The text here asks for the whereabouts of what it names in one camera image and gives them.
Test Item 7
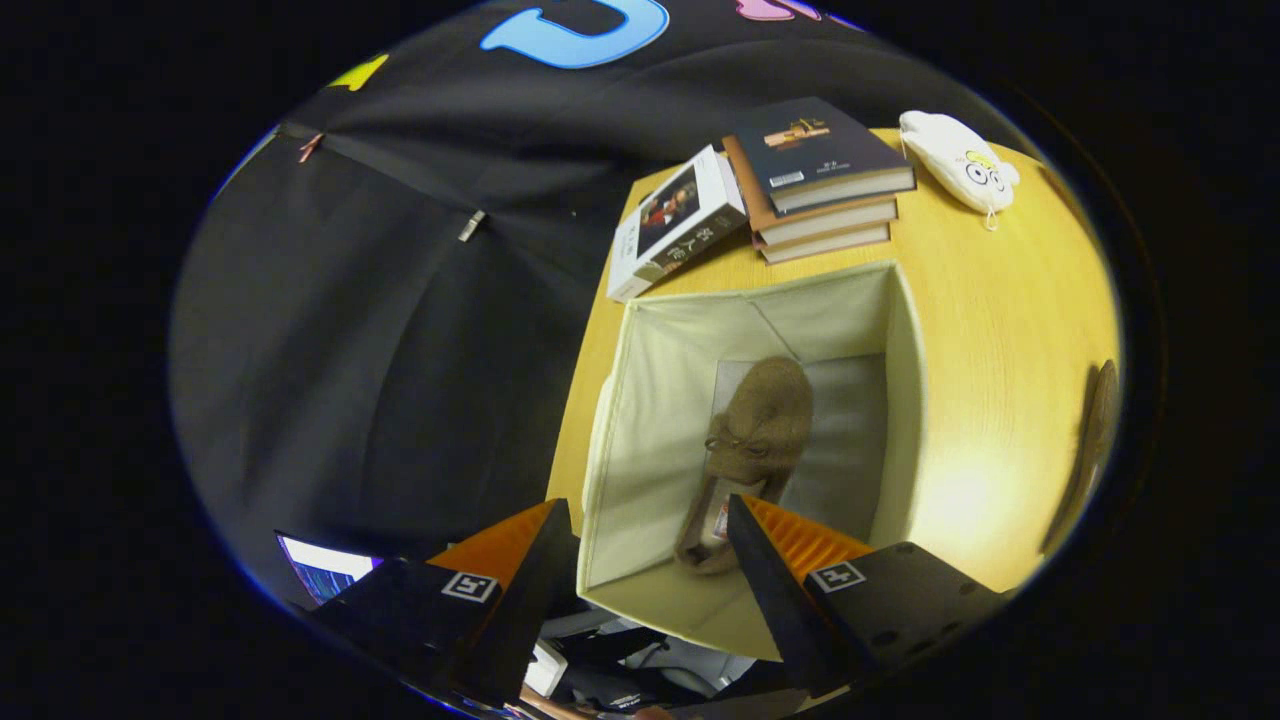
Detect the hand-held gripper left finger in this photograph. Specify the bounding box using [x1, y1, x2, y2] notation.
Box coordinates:
[308, 497, 581, 707]

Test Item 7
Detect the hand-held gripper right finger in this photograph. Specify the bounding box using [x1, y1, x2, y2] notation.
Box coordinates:
[726, 494, 1007, 701]

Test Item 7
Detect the brown suede shoe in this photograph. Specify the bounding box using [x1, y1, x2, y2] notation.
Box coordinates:
[1040, 360, 1122, 556]
[675, 357, 815, 577]

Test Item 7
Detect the cream fabric storage box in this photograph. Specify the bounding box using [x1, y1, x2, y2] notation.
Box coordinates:
[578, 260, 929, 663]

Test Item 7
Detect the laptop screen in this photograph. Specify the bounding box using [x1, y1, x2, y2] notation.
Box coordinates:
[277, 533, 383, 607]

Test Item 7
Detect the thin brown book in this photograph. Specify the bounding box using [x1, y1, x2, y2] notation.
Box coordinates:
[758, 222, 892, 266]

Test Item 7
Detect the thick brown book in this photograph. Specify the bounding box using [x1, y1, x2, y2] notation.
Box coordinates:
[722, 135, 899, 248]

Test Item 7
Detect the white portrait cover book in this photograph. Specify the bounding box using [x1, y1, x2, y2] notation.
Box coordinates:
[607, 145, 749, 303]

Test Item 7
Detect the dark blue hardcover book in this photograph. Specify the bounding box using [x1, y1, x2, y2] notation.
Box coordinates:
[733, 97, 916, 216]

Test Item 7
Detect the white plush toy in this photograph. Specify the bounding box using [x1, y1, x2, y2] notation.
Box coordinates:
[898, 110, 1022, 232]

